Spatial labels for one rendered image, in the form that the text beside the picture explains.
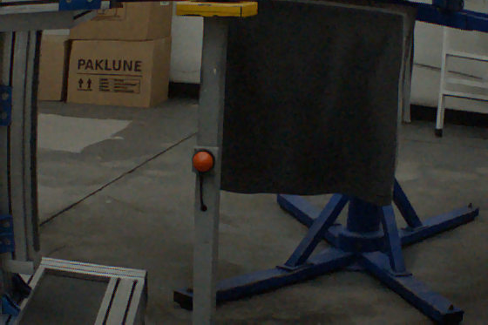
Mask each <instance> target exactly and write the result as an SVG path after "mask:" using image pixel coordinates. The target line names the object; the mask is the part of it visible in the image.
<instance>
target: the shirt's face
mask: <svg viewBox="0 0 488 325"><path fill-rule="evenodd" d="M282 1H296V2H308V3H323V4H330V5H336V6H347V7H350V8H362V9H363V10H376V11H388V12H389V13H399V14H402V13H404V12H405V11H408V10H410V9H413V8H415V7H410V6H407V5H397V4H395V3H386V5H385V6H383V7H379V8H376V9H373V8H369V7H359V6H355V5H344V4H342V3H326V2H316V1H304V0H282ZM359 1H364V2H373V3H385V2H374V1H372V0H359Z"/></svg>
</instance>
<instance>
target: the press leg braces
mask: <svg viewBox="0 0 488 325"><path fill-rule="evenodd" d="M349 198H350V196H349V195H345V194H338V193H333V195H332V196H331V198H330V199H329V201H328V202H327V204H326V205H325V207H324V208H323V210H322V212H321V213H320V215H319V216H318V218H315V220H316V221H315V223H314V224H313V225H312V226H311V227H310V229H309V230H308V231H307V233H306V234H305V236H304V237H303V238H302V240H301V242H300V243H299V245H298V246H297V248H296V249H295V250H294V251H293V253H292V254H291V255H290V256H289V258H288V260H287V261H286V262H285V263H282V264H279V265H276V266H277V267H279V268H282V269H284V268H286V269H288V270H291V271H294V270H297V269H300V268H304V267H309V266H313V265H315V263H313V262H309V261H307V258H308V257H309V256H310V254H311V253H313V251H314V250H315V248H316V247H317V245H318V244H319V243H320V241H321V240H322V238H323V236H324V234H325V233H326V232H327V230H328V229H329V227H330V226H337V225H341V223H340V222H338V220H337V217H338V216H339V214H340V213H341V211H342V210H343V209H344V207H345V205H346V204H347V202H348V201H349ZM392 200H393V201H394V204H395V205H396V207H397V208H398V211H399V212H400V214H401V215H402V216H403V219H404V220H405V221H406V224H407V226H404V227H401V229H403V230H407V231H413V232H415V231H418V230H420V229H424V228H425V227H428V226H429V225H425V224H422V221H421V220H420V219H419V217H418V216H417V214H416V211H415V210H414V208H412V205H411V204H410V202H409V199H408V198H407V196H406V195H405V193H404V191H403V189H402V188H401V187H400V184H399V183H398V181H397V179H396V178H395V176H394V182H393V192H392ZM377 207H378V210H379V213H380V214H379V216H380V219H381V222H382V225H383V226H382V228H383V233H384V236H385V237H384V239H385V242H386V245H387V247H386V248H387V251H388V254H389V256H388V257H389V260H390V267H383V269H384V270H385V271H386V272H387V273H388V272H389V273H390V274H391V275H392V276H395V277H401V276H402V275H412V272H410V270H407V269H406V266H405V264H404V257H403V250H402V248H401V245H402V244H401V241H400V239H399V237H400V236H399V232H398V230H397V223H396V219H395V218H396V216H395V214H394V211H393V208H392V204H390V206H386V207H384V206H377Z"/></svg>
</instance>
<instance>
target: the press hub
mask: <svg viewBox="0 0 488 325"><path fill-rule="evenodd" d="M379 214H380V213H379V210H378V207H377V206H375V205H374V204H371V203H369V202H368V201H366V200H362V199H361V198H358V197H356V196H350V198H349V211H348V215H347V225H346V227H341V228H340V229H339V230H338V234H336V235H335V239H336V240H337V244H336V247H331V248H328V249H325V250H322V251H320V252H319V253H318V254H324V253H327V252H330V251H334V250H335V249H337V248H340V249H341V250H344V251H347V252H355V253H356V260H355V262H353V263H352V264H349V265H347V266H343V267H338V268H335V269H338V270H342V271H343V270H346V271H352V272H355V271H361V272H368V271H369V270H367V269H366V268H365V267H363V266H362V265H360V264H359V263H358V262H357V260H358V258H359V254H360V253H364V252H365V253H370V252H377V251H380V252H381V253H383V255H386V256H389V254H388V251H387V252H384V250H385V243H386V242H385V239H384V237H385V236H384V233H383V229H382V228H381V219H380V216H379Z"/></svg>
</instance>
